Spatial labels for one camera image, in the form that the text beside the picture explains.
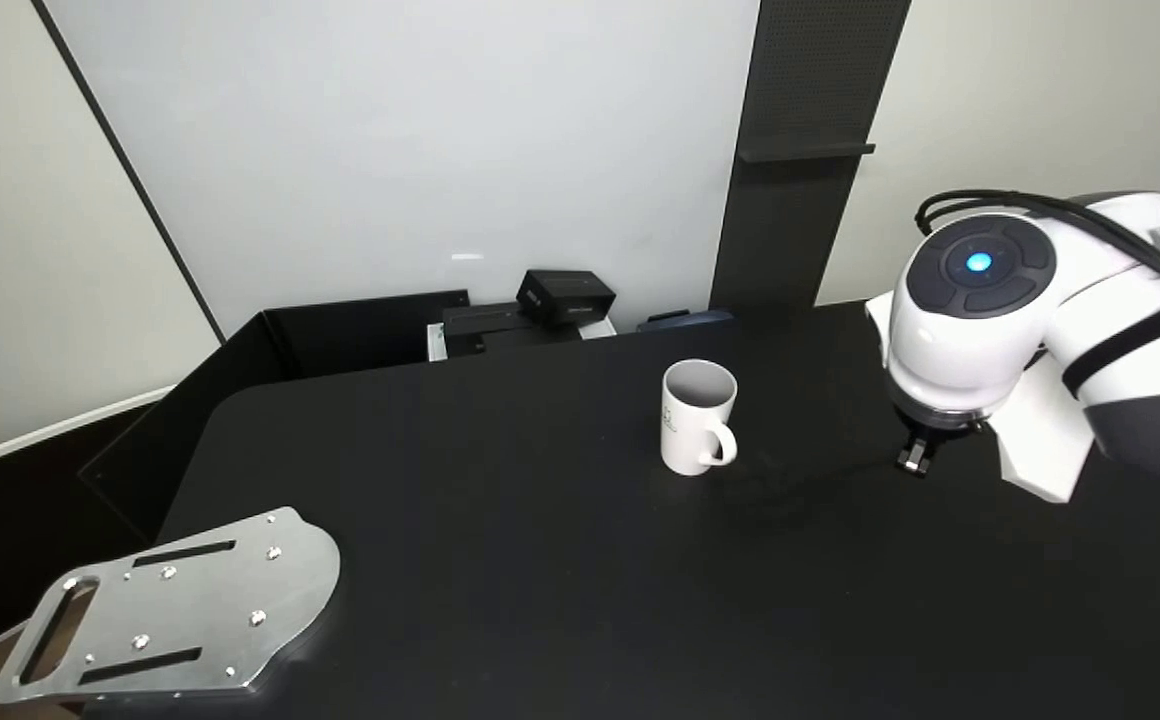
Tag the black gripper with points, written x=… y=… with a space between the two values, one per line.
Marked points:
x=941 y=427

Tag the white ceramic mug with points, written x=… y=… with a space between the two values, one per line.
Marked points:
x=692 y=422

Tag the silver metal mounting plate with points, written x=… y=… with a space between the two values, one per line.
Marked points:
x=174 y=605

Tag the black vertical pillar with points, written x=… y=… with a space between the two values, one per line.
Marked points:
x=800 y=160

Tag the large whiteboard panel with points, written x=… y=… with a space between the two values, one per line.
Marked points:
x=407 y=145

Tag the small black box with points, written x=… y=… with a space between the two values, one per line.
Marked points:
x=565 y=296

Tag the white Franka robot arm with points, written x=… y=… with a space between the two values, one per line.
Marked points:
x=993 y=323

